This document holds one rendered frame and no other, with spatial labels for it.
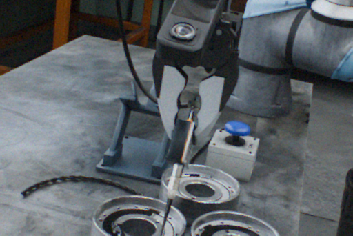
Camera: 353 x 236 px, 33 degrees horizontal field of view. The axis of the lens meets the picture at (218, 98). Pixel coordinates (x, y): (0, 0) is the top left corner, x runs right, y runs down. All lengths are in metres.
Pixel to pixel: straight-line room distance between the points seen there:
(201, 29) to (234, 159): 0.35
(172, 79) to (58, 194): 0.24
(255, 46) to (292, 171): 0.30
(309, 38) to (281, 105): 0.16
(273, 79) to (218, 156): 0.33
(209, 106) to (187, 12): 0.12
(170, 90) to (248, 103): 0.52
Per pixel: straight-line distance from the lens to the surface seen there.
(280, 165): 0.98
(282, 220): 0.82
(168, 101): 0.67
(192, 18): 0.59
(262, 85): 1.17
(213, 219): 0.72
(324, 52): 1.11
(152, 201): 0.73
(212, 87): 0.65
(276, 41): 1.14
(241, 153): 0.88
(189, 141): 0.66
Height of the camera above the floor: 1.20
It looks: 19 degrees down
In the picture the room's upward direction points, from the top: 10 degrees clockwise
